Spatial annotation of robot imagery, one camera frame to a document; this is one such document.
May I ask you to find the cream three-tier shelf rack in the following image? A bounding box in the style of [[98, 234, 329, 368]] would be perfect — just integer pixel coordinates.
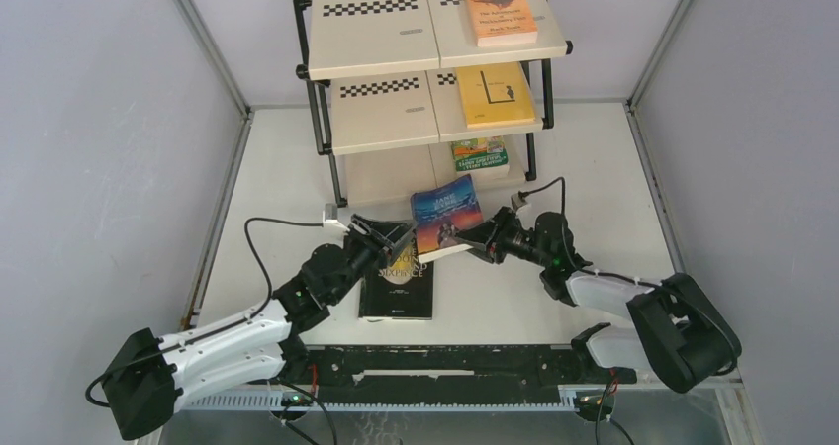
[[293, 0, 573, 207]]

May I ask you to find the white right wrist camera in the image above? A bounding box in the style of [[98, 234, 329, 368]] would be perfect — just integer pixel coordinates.
[[511, 191, 530, 212]]

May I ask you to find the Jane Eyre blue book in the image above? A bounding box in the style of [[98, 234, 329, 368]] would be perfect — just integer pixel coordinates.
[[410, 175, 484, 264]]

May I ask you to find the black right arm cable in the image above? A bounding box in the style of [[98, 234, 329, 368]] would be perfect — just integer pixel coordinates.
[[517, 177, 742, 430]]

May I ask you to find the yellow book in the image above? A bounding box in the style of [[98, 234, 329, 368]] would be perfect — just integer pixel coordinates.
[[455, 62, 536, 129]]

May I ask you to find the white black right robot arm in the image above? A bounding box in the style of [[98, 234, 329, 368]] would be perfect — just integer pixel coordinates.
[[455, 208, 743, 394]]

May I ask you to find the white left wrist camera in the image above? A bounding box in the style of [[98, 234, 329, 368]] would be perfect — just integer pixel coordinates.
[[321, 204, 349, 237]]

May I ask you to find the light green treehouse book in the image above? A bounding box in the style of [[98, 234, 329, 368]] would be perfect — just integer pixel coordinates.
[[455, 164, 510, 184]]

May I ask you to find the orange paperback book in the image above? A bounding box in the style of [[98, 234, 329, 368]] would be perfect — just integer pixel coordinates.
[[465, 0, 538, 47]]

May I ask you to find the dark green treehouse book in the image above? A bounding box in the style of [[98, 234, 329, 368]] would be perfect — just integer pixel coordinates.
[[449, 136, 509, 172]]

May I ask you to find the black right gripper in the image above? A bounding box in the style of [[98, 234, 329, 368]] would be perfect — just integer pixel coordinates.
[[453, 205, 551, 268]]

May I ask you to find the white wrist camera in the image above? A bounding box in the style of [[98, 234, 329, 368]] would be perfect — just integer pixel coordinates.
[[321, 204, 349, 237], [511, 191, 530, 212]]

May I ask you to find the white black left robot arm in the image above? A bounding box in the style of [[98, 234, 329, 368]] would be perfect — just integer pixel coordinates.
[[95, 215, 417, 441]]

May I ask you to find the black left camera cable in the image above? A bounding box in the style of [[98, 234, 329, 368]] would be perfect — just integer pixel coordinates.
[[83, 217, 326, 409]]

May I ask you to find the black mounting base rail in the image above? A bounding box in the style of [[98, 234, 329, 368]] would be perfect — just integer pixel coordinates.
[[283, 344, 638, 407]]

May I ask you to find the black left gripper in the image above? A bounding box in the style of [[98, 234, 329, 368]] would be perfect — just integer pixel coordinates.
[[327, 214, 417, 305]]

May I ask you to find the dark black-green book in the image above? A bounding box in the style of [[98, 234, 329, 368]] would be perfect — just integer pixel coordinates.
[[358, 245, 433, 322]]

